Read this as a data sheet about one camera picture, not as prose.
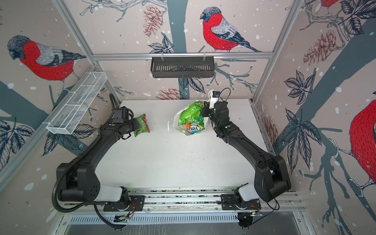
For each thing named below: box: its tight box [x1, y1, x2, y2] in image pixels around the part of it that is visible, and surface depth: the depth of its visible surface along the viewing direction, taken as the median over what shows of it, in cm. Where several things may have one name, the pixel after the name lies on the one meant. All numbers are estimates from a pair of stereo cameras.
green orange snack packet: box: [133, 113, 151, 138], surface depth 91 cm
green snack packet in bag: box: [178, 101, 205, 133], surface depth 90 cm
